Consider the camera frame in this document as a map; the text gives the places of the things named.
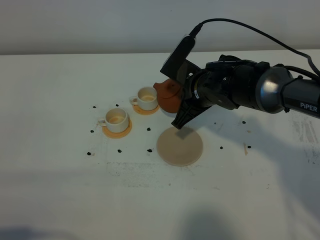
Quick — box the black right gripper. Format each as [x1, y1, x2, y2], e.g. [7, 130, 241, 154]
[171, 69, 213, 130]

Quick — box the brown clay teapot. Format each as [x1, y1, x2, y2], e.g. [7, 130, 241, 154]
[153, 78, 183, 114]

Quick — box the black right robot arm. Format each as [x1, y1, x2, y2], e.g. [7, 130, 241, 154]
[171, 55, 320, 129]

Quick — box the beige round teapot coaster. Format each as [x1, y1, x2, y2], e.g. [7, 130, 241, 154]
[156, 127, 204, 167]

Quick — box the white teacup far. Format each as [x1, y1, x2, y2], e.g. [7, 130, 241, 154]
[129, 87, 159, 111]

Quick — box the white teacup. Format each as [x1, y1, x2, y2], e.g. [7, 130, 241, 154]
[129, 87, 159, 111]
[97, 107, 129, 134]

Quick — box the orange coaster far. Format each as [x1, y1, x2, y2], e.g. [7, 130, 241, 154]
[131, 101, 160, 116]

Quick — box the orange coaster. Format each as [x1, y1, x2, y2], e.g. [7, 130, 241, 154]
[131, 101, 160, 116]
[101, 119, 133, 139]

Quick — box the white teacup near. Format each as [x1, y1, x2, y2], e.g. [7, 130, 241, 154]
[97, 107, 129, 134]

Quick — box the orange coaster near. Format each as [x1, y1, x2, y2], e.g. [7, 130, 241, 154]
[101, 119, 133, 139]

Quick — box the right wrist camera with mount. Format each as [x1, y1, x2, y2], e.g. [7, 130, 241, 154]
[160, 35, 201, 87]

